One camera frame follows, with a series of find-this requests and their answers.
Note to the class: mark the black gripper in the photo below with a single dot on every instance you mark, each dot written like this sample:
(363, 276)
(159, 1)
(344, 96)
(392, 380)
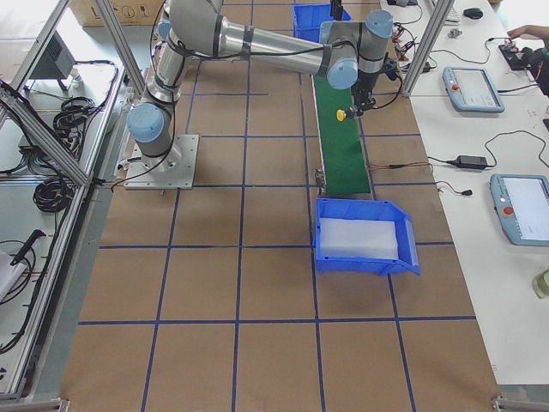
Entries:
(361, 87)

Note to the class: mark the yellow push button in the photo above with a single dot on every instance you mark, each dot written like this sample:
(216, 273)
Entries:
(344, 114)

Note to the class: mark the person hand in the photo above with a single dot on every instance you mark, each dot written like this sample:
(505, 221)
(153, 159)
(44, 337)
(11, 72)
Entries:
(522, 32)

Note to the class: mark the green conveyor belt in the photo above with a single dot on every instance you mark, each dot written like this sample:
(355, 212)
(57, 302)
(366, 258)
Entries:
(342, 155)

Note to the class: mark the blue source bin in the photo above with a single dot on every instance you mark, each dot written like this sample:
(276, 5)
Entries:
(311, 21)

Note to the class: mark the upper teach pendant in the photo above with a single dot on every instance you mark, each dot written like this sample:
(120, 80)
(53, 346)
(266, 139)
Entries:
(471, 90)

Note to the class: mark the teach pendant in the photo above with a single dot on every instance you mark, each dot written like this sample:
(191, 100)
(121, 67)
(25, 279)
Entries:
(521, 204)
(471, 90)

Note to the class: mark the black power brick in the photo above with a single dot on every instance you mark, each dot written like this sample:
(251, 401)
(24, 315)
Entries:
(469, 162)

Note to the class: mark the blue destination bin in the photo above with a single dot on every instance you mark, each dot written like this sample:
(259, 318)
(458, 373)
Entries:
(353, 209)

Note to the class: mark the white destination foam pad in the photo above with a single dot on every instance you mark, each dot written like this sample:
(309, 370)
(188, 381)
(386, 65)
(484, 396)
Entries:
(343, 238)

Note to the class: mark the black computer mouse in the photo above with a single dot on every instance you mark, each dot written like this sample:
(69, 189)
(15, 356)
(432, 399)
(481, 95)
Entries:
(473, 13)

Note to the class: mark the lower teach pendant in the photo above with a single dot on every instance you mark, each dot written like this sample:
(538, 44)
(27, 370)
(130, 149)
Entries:
(521, 204)

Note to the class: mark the cardboard box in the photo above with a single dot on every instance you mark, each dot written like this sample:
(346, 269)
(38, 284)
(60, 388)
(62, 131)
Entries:
(128, 12)

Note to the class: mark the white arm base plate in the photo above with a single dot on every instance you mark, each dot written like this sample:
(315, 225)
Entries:
(177, 170)

